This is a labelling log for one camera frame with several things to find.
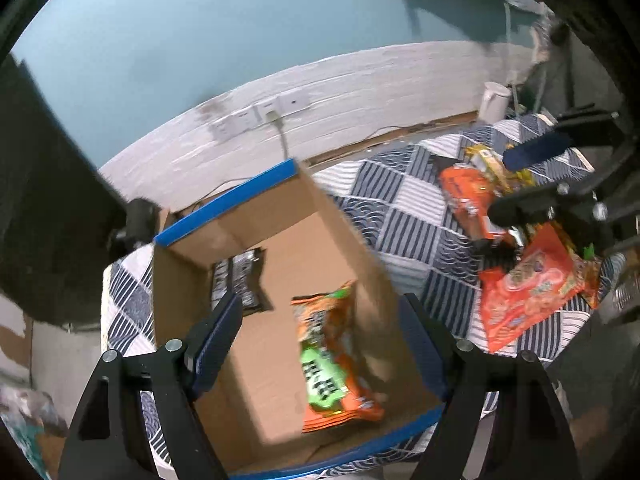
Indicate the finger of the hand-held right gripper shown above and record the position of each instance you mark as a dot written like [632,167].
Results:
[530,205]
[537,150]

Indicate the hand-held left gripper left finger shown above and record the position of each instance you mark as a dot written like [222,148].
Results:
[220,340]

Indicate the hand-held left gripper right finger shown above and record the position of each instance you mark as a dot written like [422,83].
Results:
[420,340]

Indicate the large orange cracker packet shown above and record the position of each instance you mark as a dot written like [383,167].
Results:
[530,285]

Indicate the orange and green snack packet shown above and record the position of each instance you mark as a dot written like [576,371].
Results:
[330,360]

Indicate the cardboard box with blue tape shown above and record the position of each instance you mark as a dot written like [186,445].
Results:
[300,240]

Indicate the narrow yellow snack packet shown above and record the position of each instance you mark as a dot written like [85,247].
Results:
[480,157]

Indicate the black snack packet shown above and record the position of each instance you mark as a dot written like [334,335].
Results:
[240,280]

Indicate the blue and white patchwork blanket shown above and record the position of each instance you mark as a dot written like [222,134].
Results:
[400,210]

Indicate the black cylindrical device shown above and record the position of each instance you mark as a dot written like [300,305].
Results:
[137,217]

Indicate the teal printed bag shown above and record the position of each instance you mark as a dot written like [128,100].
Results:
[25,430]

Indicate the dark hanging cloth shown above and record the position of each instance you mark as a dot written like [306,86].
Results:
[45,185]

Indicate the white wall socket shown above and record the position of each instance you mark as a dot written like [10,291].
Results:
[260,109]
[219,129]
[241,121]
[296,102]

